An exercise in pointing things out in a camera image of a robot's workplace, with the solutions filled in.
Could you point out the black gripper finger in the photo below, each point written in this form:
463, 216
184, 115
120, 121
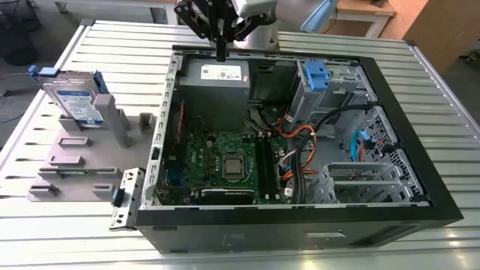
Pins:
251, 26
195, 22

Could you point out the hard disk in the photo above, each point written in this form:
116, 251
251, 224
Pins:
75, 101

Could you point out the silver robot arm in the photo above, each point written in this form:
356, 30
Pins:
259, 36

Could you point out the grey metal disk bay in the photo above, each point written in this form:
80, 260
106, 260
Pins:
360, 182

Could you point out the white metal desk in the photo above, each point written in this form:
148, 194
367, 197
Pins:
171, 15

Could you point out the blue drive latch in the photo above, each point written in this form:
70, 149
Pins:
316, 74

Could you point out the grey power supply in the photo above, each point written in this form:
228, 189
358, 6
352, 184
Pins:
214, 107

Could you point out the wooden desk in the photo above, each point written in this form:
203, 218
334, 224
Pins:
367, 11

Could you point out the grey metal drive cage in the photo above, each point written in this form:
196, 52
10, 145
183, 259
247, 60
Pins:
338, 95

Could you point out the black round bin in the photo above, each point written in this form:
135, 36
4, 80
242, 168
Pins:
19, 47

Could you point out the black RAM slot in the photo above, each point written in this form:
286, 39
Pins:
260, 166
272, 166

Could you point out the silver CPU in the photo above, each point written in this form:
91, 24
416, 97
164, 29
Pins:
234, 166

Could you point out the wooden cabinet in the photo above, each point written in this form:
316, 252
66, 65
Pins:
443, 28

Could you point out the green motherboard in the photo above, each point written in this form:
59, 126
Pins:
203, 168

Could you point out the CPU socket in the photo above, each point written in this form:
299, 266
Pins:
234, 177

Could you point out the grey parts rack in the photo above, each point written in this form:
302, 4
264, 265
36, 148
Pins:
98, 157

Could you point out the green RAM stick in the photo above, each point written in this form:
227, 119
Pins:
86, 171

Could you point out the black graphics card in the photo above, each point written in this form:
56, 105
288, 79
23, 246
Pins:
224, 195

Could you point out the black PC case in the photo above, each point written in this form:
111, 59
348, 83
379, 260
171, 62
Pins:
263, 233

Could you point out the grey bracket with blue tab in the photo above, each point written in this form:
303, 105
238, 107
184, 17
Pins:
130, 194

